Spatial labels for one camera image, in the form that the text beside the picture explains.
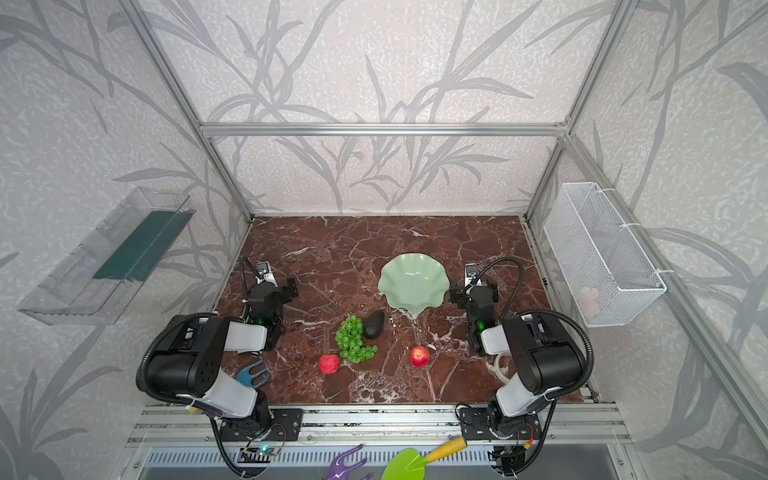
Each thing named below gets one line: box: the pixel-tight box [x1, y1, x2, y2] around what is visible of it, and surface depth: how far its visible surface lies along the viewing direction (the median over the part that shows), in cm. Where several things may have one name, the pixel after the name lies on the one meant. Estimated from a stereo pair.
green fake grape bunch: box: [335, 315, 379, 364], surface depth 86 cm
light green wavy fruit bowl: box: [378, 253, 451, 315], surface depth 101 cm
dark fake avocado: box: [363, 310, 385, 340], surface depth 89 cm
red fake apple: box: [410, 345, 431, 369], surface depth 82 cm
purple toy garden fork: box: [326, 444, 367, 480], surface depth 69 cm
